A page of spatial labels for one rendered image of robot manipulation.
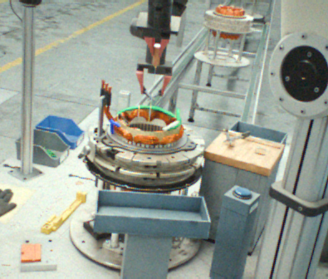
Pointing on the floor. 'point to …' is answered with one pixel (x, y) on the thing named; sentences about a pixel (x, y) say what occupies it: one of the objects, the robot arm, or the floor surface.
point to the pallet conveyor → (214, 73)
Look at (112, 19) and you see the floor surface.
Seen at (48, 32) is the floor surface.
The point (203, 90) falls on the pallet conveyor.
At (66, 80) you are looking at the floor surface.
